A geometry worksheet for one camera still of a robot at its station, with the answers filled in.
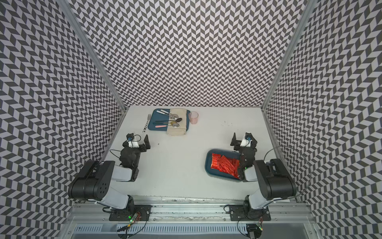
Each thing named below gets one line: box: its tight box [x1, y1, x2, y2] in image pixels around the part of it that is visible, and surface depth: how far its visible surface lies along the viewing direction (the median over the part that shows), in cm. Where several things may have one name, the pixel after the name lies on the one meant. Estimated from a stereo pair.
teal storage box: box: [204, 148, 243, 182], surface depth 87 cm
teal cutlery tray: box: [147, 108, 191, 132], surface depth 114 cm
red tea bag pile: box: [210, 153, 240, 179], surface depth 88 cm
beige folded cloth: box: [166, 108, 188, 135], surface depth 113 cm
